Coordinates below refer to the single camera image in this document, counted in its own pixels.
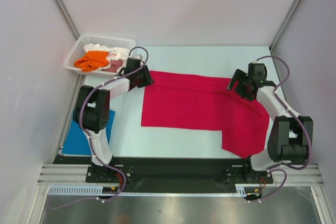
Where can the left aluminium frame post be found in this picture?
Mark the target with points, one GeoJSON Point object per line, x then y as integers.
{"type": "Point", "coordinates": [67, 18]}

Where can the folded blue t shirt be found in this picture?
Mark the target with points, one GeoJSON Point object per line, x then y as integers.
{"type": "Point", "coordinates": [76, 143]}

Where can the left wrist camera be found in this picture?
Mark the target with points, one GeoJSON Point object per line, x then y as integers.
{"type": "Point", "coordinates": [138, 56]}

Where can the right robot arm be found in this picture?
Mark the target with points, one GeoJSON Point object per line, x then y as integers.
{"type": "Point", "coordinates": [290, 139]}

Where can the white plastic basket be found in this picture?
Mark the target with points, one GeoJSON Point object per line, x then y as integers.
{"type": "Point", "coordinates": [77, 51]}

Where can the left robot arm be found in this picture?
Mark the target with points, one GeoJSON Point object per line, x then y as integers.
{"type": "Point", "coordinates": [92, 114]}

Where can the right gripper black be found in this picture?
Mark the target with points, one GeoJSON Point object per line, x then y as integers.
{"type": "Point", "coordinates": [239, 75]}

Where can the white slotted cable duct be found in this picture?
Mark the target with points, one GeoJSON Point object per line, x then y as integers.
{"type": "Point", "coordinates": [108, 191]}

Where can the aluminium frame post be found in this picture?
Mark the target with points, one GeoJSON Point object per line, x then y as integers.
{"type": "Point", "coordinates": [67, 18]}
{"type": "Point", "coordinates": [284, 25]}

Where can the orange t shirt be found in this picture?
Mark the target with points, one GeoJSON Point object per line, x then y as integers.
{"type": "Point", "coordinates": [92, 61]}

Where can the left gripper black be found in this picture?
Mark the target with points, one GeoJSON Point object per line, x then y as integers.
{"type": "Point", "coordinates": [148, 80]}

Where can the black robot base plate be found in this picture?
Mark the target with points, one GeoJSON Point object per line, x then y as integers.
{"type": "Point", "coordinates": [179, 172]}

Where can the red t shirt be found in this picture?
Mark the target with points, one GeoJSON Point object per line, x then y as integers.
{"type": "Point", "coordinates": [193, 102]}

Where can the right aluminium frame post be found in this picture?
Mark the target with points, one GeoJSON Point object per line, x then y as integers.
{"type": "Point", "coordinates": [284, 25]}

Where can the white t shirt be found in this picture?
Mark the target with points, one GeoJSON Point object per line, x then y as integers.
{"type": "Point", "coordinates": [115, 53]}

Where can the maroon t shirt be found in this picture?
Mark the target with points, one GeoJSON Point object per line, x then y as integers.
{"type": "Point", "coordinates": [115, 65]}

